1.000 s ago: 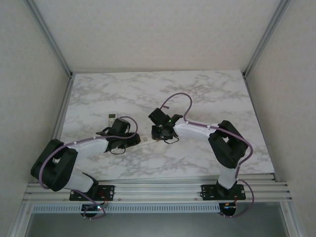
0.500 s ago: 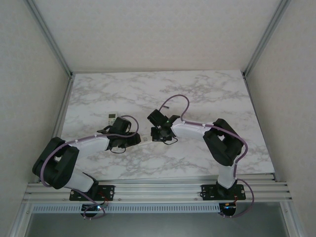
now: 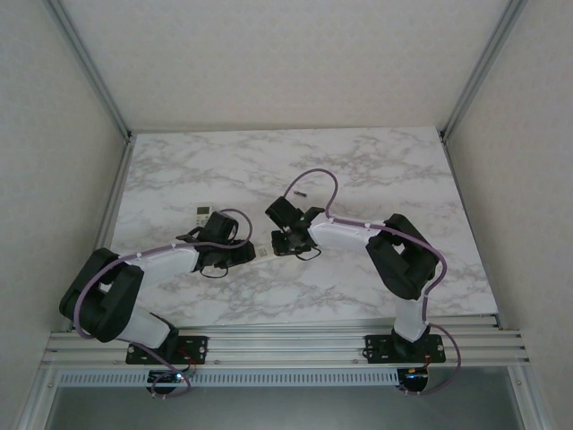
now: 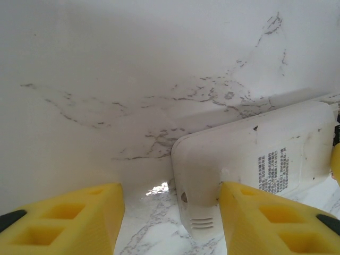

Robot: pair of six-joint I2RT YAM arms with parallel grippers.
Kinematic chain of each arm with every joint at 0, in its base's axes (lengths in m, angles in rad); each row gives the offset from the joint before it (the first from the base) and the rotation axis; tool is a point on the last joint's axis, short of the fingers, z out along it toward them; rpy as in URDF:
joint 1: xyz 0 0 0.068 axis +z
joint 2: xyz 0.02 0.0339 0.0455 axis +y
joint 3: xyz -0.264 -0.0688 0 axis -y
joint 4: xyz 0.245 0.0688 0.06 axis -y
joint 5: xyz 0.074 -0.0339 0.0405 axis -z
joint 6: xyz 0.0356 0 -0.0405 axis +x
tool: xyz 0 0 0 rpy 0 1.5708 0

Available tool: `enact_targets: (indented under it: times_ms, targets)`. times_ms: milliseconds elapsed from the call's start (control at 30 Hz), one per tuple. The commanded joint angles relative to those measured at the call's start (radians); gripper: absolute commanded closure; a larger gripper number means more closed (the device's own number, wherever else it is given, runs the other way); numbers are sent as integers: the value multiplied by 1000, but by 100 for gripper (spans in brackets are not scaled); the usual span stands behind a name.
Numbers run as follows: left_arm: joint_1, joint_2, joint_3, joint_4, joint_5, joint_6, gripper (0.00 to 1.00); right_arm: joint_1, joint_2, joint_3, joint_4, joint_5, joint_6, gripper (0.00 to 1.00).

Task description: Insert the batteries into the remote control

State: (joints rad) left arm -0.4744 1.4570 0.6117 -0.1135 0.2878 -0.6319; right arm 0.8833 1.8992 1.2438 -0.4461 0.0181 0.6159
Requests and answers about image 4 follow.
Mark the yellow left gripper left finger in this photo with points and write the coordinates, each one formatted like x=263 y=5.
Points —
x=79 y=225

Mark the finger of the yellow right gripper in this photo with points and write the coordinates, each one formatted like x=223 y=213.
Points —
x=336 y=163

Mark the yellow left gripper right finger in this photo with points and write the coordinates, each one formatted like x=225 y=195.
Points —
x=265 y=225

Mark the white battery box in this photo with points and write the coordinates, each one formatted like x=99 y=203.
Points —
x=225 y=154

